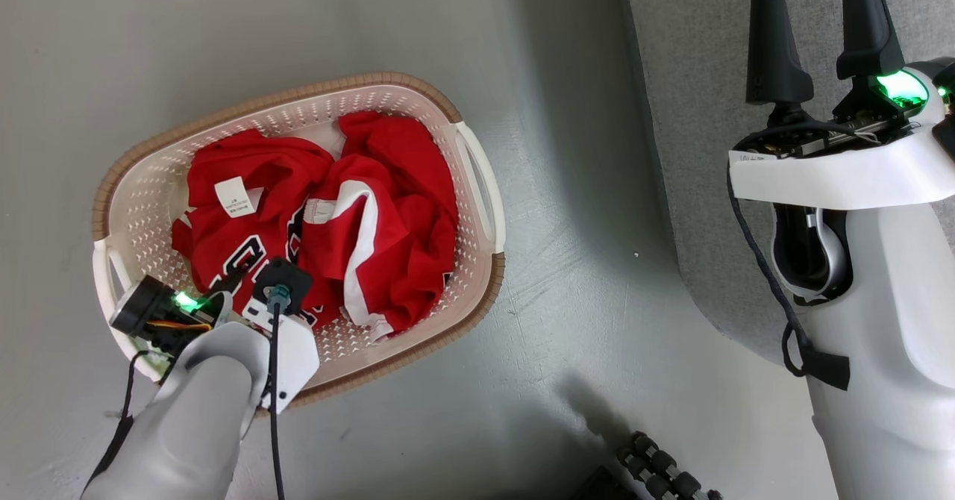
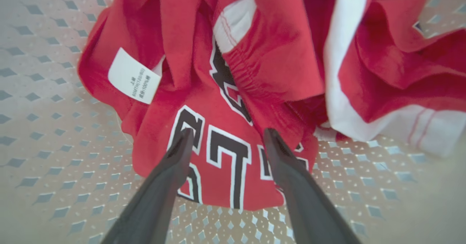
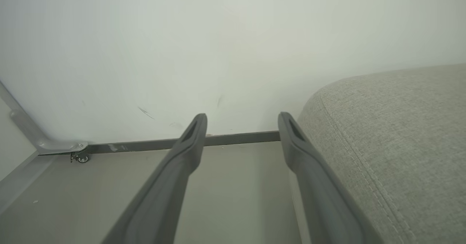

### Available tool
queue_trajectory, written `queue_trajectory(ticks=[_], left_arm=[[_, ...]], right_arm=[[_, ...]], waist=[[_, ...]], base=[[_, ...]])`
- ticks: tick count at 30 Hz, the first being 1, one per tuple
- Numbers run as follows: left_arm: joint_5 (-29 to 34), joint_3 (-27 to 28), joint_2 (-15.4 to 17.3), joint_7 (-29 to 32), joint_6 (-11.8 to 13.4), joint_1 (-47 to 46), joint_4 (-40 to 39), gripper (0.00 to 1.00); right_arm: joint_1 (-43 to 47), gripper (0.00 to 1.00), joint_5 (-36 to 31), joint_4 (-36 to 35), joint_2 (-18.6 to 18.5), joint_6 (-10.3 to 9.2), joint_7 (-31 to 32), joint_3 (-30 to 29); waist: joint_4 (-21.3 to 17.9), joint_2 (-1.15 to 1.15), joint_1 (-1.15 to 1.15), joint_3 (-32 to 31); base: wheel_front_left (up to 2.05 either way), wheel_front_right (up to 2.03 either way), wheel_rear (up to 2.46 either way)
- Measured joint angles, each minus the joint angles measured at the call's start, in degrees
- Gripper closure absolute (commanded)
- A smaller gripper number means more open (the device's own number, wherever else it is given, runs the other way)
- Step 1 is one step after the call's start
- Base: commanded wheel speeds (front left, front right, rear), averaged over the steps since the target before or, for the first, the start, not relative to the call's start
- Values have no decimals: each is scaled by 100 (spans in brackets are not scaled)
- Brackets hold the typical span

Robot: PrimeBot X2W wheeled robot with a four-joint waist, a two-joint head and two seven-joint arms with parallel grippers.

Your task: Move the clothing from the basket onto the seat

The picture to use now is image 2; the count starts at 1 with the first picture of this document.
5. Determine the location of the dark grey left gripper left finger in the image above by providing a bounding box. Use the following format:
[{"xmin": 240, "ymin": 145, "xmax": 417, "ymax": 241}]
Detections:
[{"xmin": 101, "ymin": 129, "xmax": 194, "ymax": 244}]

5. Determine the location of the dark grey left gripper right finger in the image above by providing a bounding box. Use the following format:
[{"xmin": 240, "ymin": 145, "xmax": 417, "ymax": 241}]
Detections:
[{"xmin": 264, "ymin": 128, "xmax": 361, "ymax": 244}]

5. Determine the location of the red jersey garment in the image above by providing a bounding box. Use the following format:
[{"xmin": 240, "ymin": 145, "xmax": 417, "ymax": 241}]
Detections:
[{"xmin": 218, "ymin": 0, "xmax": 466, "ymax": 158}]

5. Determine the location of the red jersey with black lettering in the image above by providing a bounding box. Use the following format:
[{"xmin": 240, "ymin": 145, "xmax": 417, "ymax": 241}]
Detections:
[{"xmin": 78, "ymin": 0, "xmax": 324, "ymax": 212}]

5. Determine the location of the cream perforated plastic laundry basket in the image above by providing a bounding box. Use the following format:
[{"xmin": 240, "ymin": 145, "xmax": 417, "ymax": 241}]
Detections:
[{"xmin": 0, "ymin": 0, "xmax": 466, "ymax": 244}]

